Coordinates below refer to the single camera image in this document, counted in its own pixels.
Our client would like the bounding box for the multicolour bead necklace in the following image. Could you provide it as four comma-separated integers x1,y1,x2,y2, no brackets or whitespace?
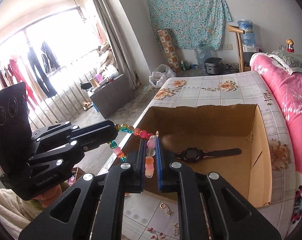
107,122,158,179

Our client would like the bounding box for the left hand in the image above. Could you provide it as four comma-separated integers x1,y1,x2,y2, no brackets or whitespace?
34,185,62,208

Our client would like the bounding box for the dark low cabinet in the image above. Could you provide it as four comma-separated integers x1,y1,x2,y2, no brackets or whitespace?
88,74,134,119

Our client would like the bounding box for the gold hoop butterfly earring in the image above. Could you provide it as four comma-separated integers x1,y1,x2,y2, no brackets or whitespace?
174,223,180,236

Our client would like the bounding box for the white fluffy blanket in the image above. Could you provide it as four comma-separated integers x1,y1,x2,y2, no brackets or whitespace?
0,189,45,239

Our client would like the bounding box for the black wrist watch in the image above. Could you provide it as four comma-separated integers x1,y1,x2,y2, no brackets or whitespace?
175,147,242,163

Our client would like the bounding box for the floral checked bed sheet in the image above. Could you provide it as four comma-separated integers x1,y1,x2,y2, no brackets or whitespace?
114,72,296,237

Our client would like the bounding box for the white plastic bag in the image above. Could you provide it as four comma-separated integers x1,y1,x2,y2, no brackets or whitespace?
149,64,176,88

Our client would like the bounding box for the brown cardboard box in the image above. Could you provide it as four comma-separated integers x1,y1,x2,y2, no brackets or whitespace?
134,104,272,207

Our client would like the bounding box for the grey curtain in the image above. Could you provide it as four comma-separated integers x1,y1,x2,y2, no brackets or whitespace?
93,0,139,90

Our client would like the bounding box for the patterned rolled mat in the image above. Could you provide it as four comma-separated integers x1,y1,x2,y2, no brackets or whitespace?
157,29,180,72

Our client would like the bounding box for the black rice cooker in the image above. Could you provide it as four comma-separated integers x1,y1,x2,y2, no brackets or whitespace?
204,57,223,75

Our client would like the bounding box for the pink floral quilt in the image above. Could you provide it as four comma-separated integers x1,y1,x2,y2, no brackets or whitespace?
250,53,302,233

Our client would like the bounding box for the grey lace cloth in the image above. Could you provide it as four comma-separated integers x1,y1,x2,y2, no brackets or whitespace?
268,50,302,75

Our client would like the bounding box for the wooden chair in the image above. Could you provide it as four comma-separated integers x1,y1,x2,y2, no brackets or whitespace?
227,25,251,73

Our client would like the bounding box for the blue water bottle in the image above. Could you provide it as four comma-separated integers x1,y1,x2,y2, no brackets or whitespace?
237,20,256,47

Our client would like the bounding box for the small doll figurine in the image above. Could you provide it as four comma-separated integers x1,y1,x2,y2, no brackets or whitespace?
286,39,294,53

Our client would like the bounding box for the gold ring dangle earring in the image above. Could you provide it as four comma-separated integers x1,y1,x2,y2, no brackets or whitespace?
159,202,172,216

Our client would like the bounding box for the teal floral wall cloth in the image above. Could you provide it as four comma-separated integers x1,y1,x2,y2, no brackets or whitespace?
147,0,232,50

